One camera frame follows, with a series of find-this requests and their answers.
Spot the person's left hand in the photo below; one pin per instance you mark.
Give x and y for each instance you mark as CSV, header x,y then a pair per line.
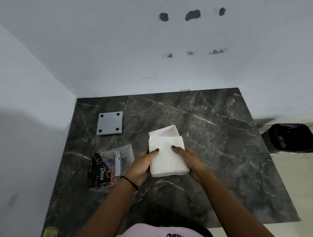
x,y
138,168

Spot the person's right hand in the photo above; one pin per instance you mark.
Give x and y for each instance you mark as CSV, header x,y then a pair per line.
x,y
193,162

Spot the person's right thumb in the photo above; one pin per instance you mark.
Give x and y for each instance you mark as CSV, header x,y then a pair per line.
x,y
178,149

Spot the person's left thumb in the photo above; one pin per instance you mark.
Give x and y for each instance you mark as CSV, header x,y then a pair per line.
x,y
152,153

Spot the stack of white paper napkins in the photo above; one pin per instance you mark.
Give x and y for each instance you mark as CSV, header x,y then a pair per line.
x,y
166,156

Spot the person's left forearm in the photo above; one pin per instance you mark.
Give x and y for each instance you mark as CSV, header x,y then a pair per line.
x,y
110,210

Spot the person's right forearm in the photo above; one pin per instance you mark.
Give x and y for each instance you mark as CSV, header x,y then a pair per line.
x,y
232,210

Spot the black thread wristband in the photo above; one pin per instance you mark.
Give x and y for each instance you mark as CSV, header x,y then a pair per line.
x,y
130,182

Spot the clear plastic wrapper black label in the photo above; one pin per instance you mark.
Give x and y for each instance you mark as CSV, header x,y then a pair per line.
x,y
107,168

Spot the grey square plate with holes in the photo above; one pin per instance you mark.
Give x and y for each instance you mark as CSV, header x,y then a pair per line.
x,y
109,123

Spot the pink shirt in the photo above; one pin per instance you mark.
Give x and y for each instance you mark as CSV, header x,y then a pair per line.
x,y
156,232

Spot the black trash bin with bag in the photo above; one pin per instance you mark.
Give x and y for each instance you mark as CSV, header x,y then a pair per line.
x,y
291,138

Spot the green crumpled scrap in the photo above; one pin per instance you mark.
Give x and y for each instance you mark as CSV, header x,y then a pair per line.
x,y
50,232

